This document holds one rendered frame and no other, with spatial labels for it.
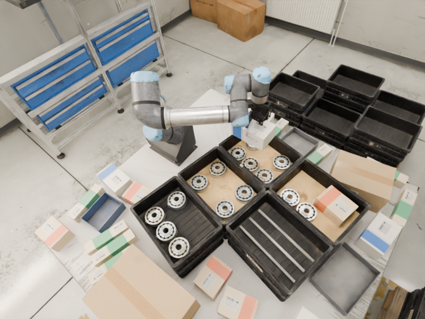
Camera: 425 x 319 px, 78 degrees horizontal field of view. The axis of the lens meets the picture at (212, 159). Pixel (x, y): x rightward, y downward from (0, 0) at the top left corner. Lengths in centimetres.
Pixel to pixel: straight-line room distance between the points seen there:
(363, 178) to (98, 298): 144
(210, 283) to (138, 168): 90
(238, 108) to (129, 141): 204
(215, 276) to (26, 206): 214
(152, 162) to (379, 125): 181
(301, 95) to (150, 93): 171
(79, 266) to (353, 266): 143
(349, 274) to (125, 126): 256
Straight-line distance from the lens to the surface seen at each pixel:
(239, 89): 113
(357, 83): 286
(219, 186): 151
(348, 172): 164
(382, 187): 166
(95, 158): 302
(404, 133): 254
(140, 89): 113
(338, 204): 146
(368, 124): 249
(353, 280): 157
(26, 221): 297
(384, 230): 163
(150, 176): 178
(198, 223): 142
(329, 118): 259
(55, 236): 174
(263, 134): 133
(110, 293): 136
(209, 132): 193
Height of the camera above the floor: 213
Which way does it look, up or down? 54 degrees down
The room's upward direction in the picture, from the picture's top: 7 degrees counter-clockwise
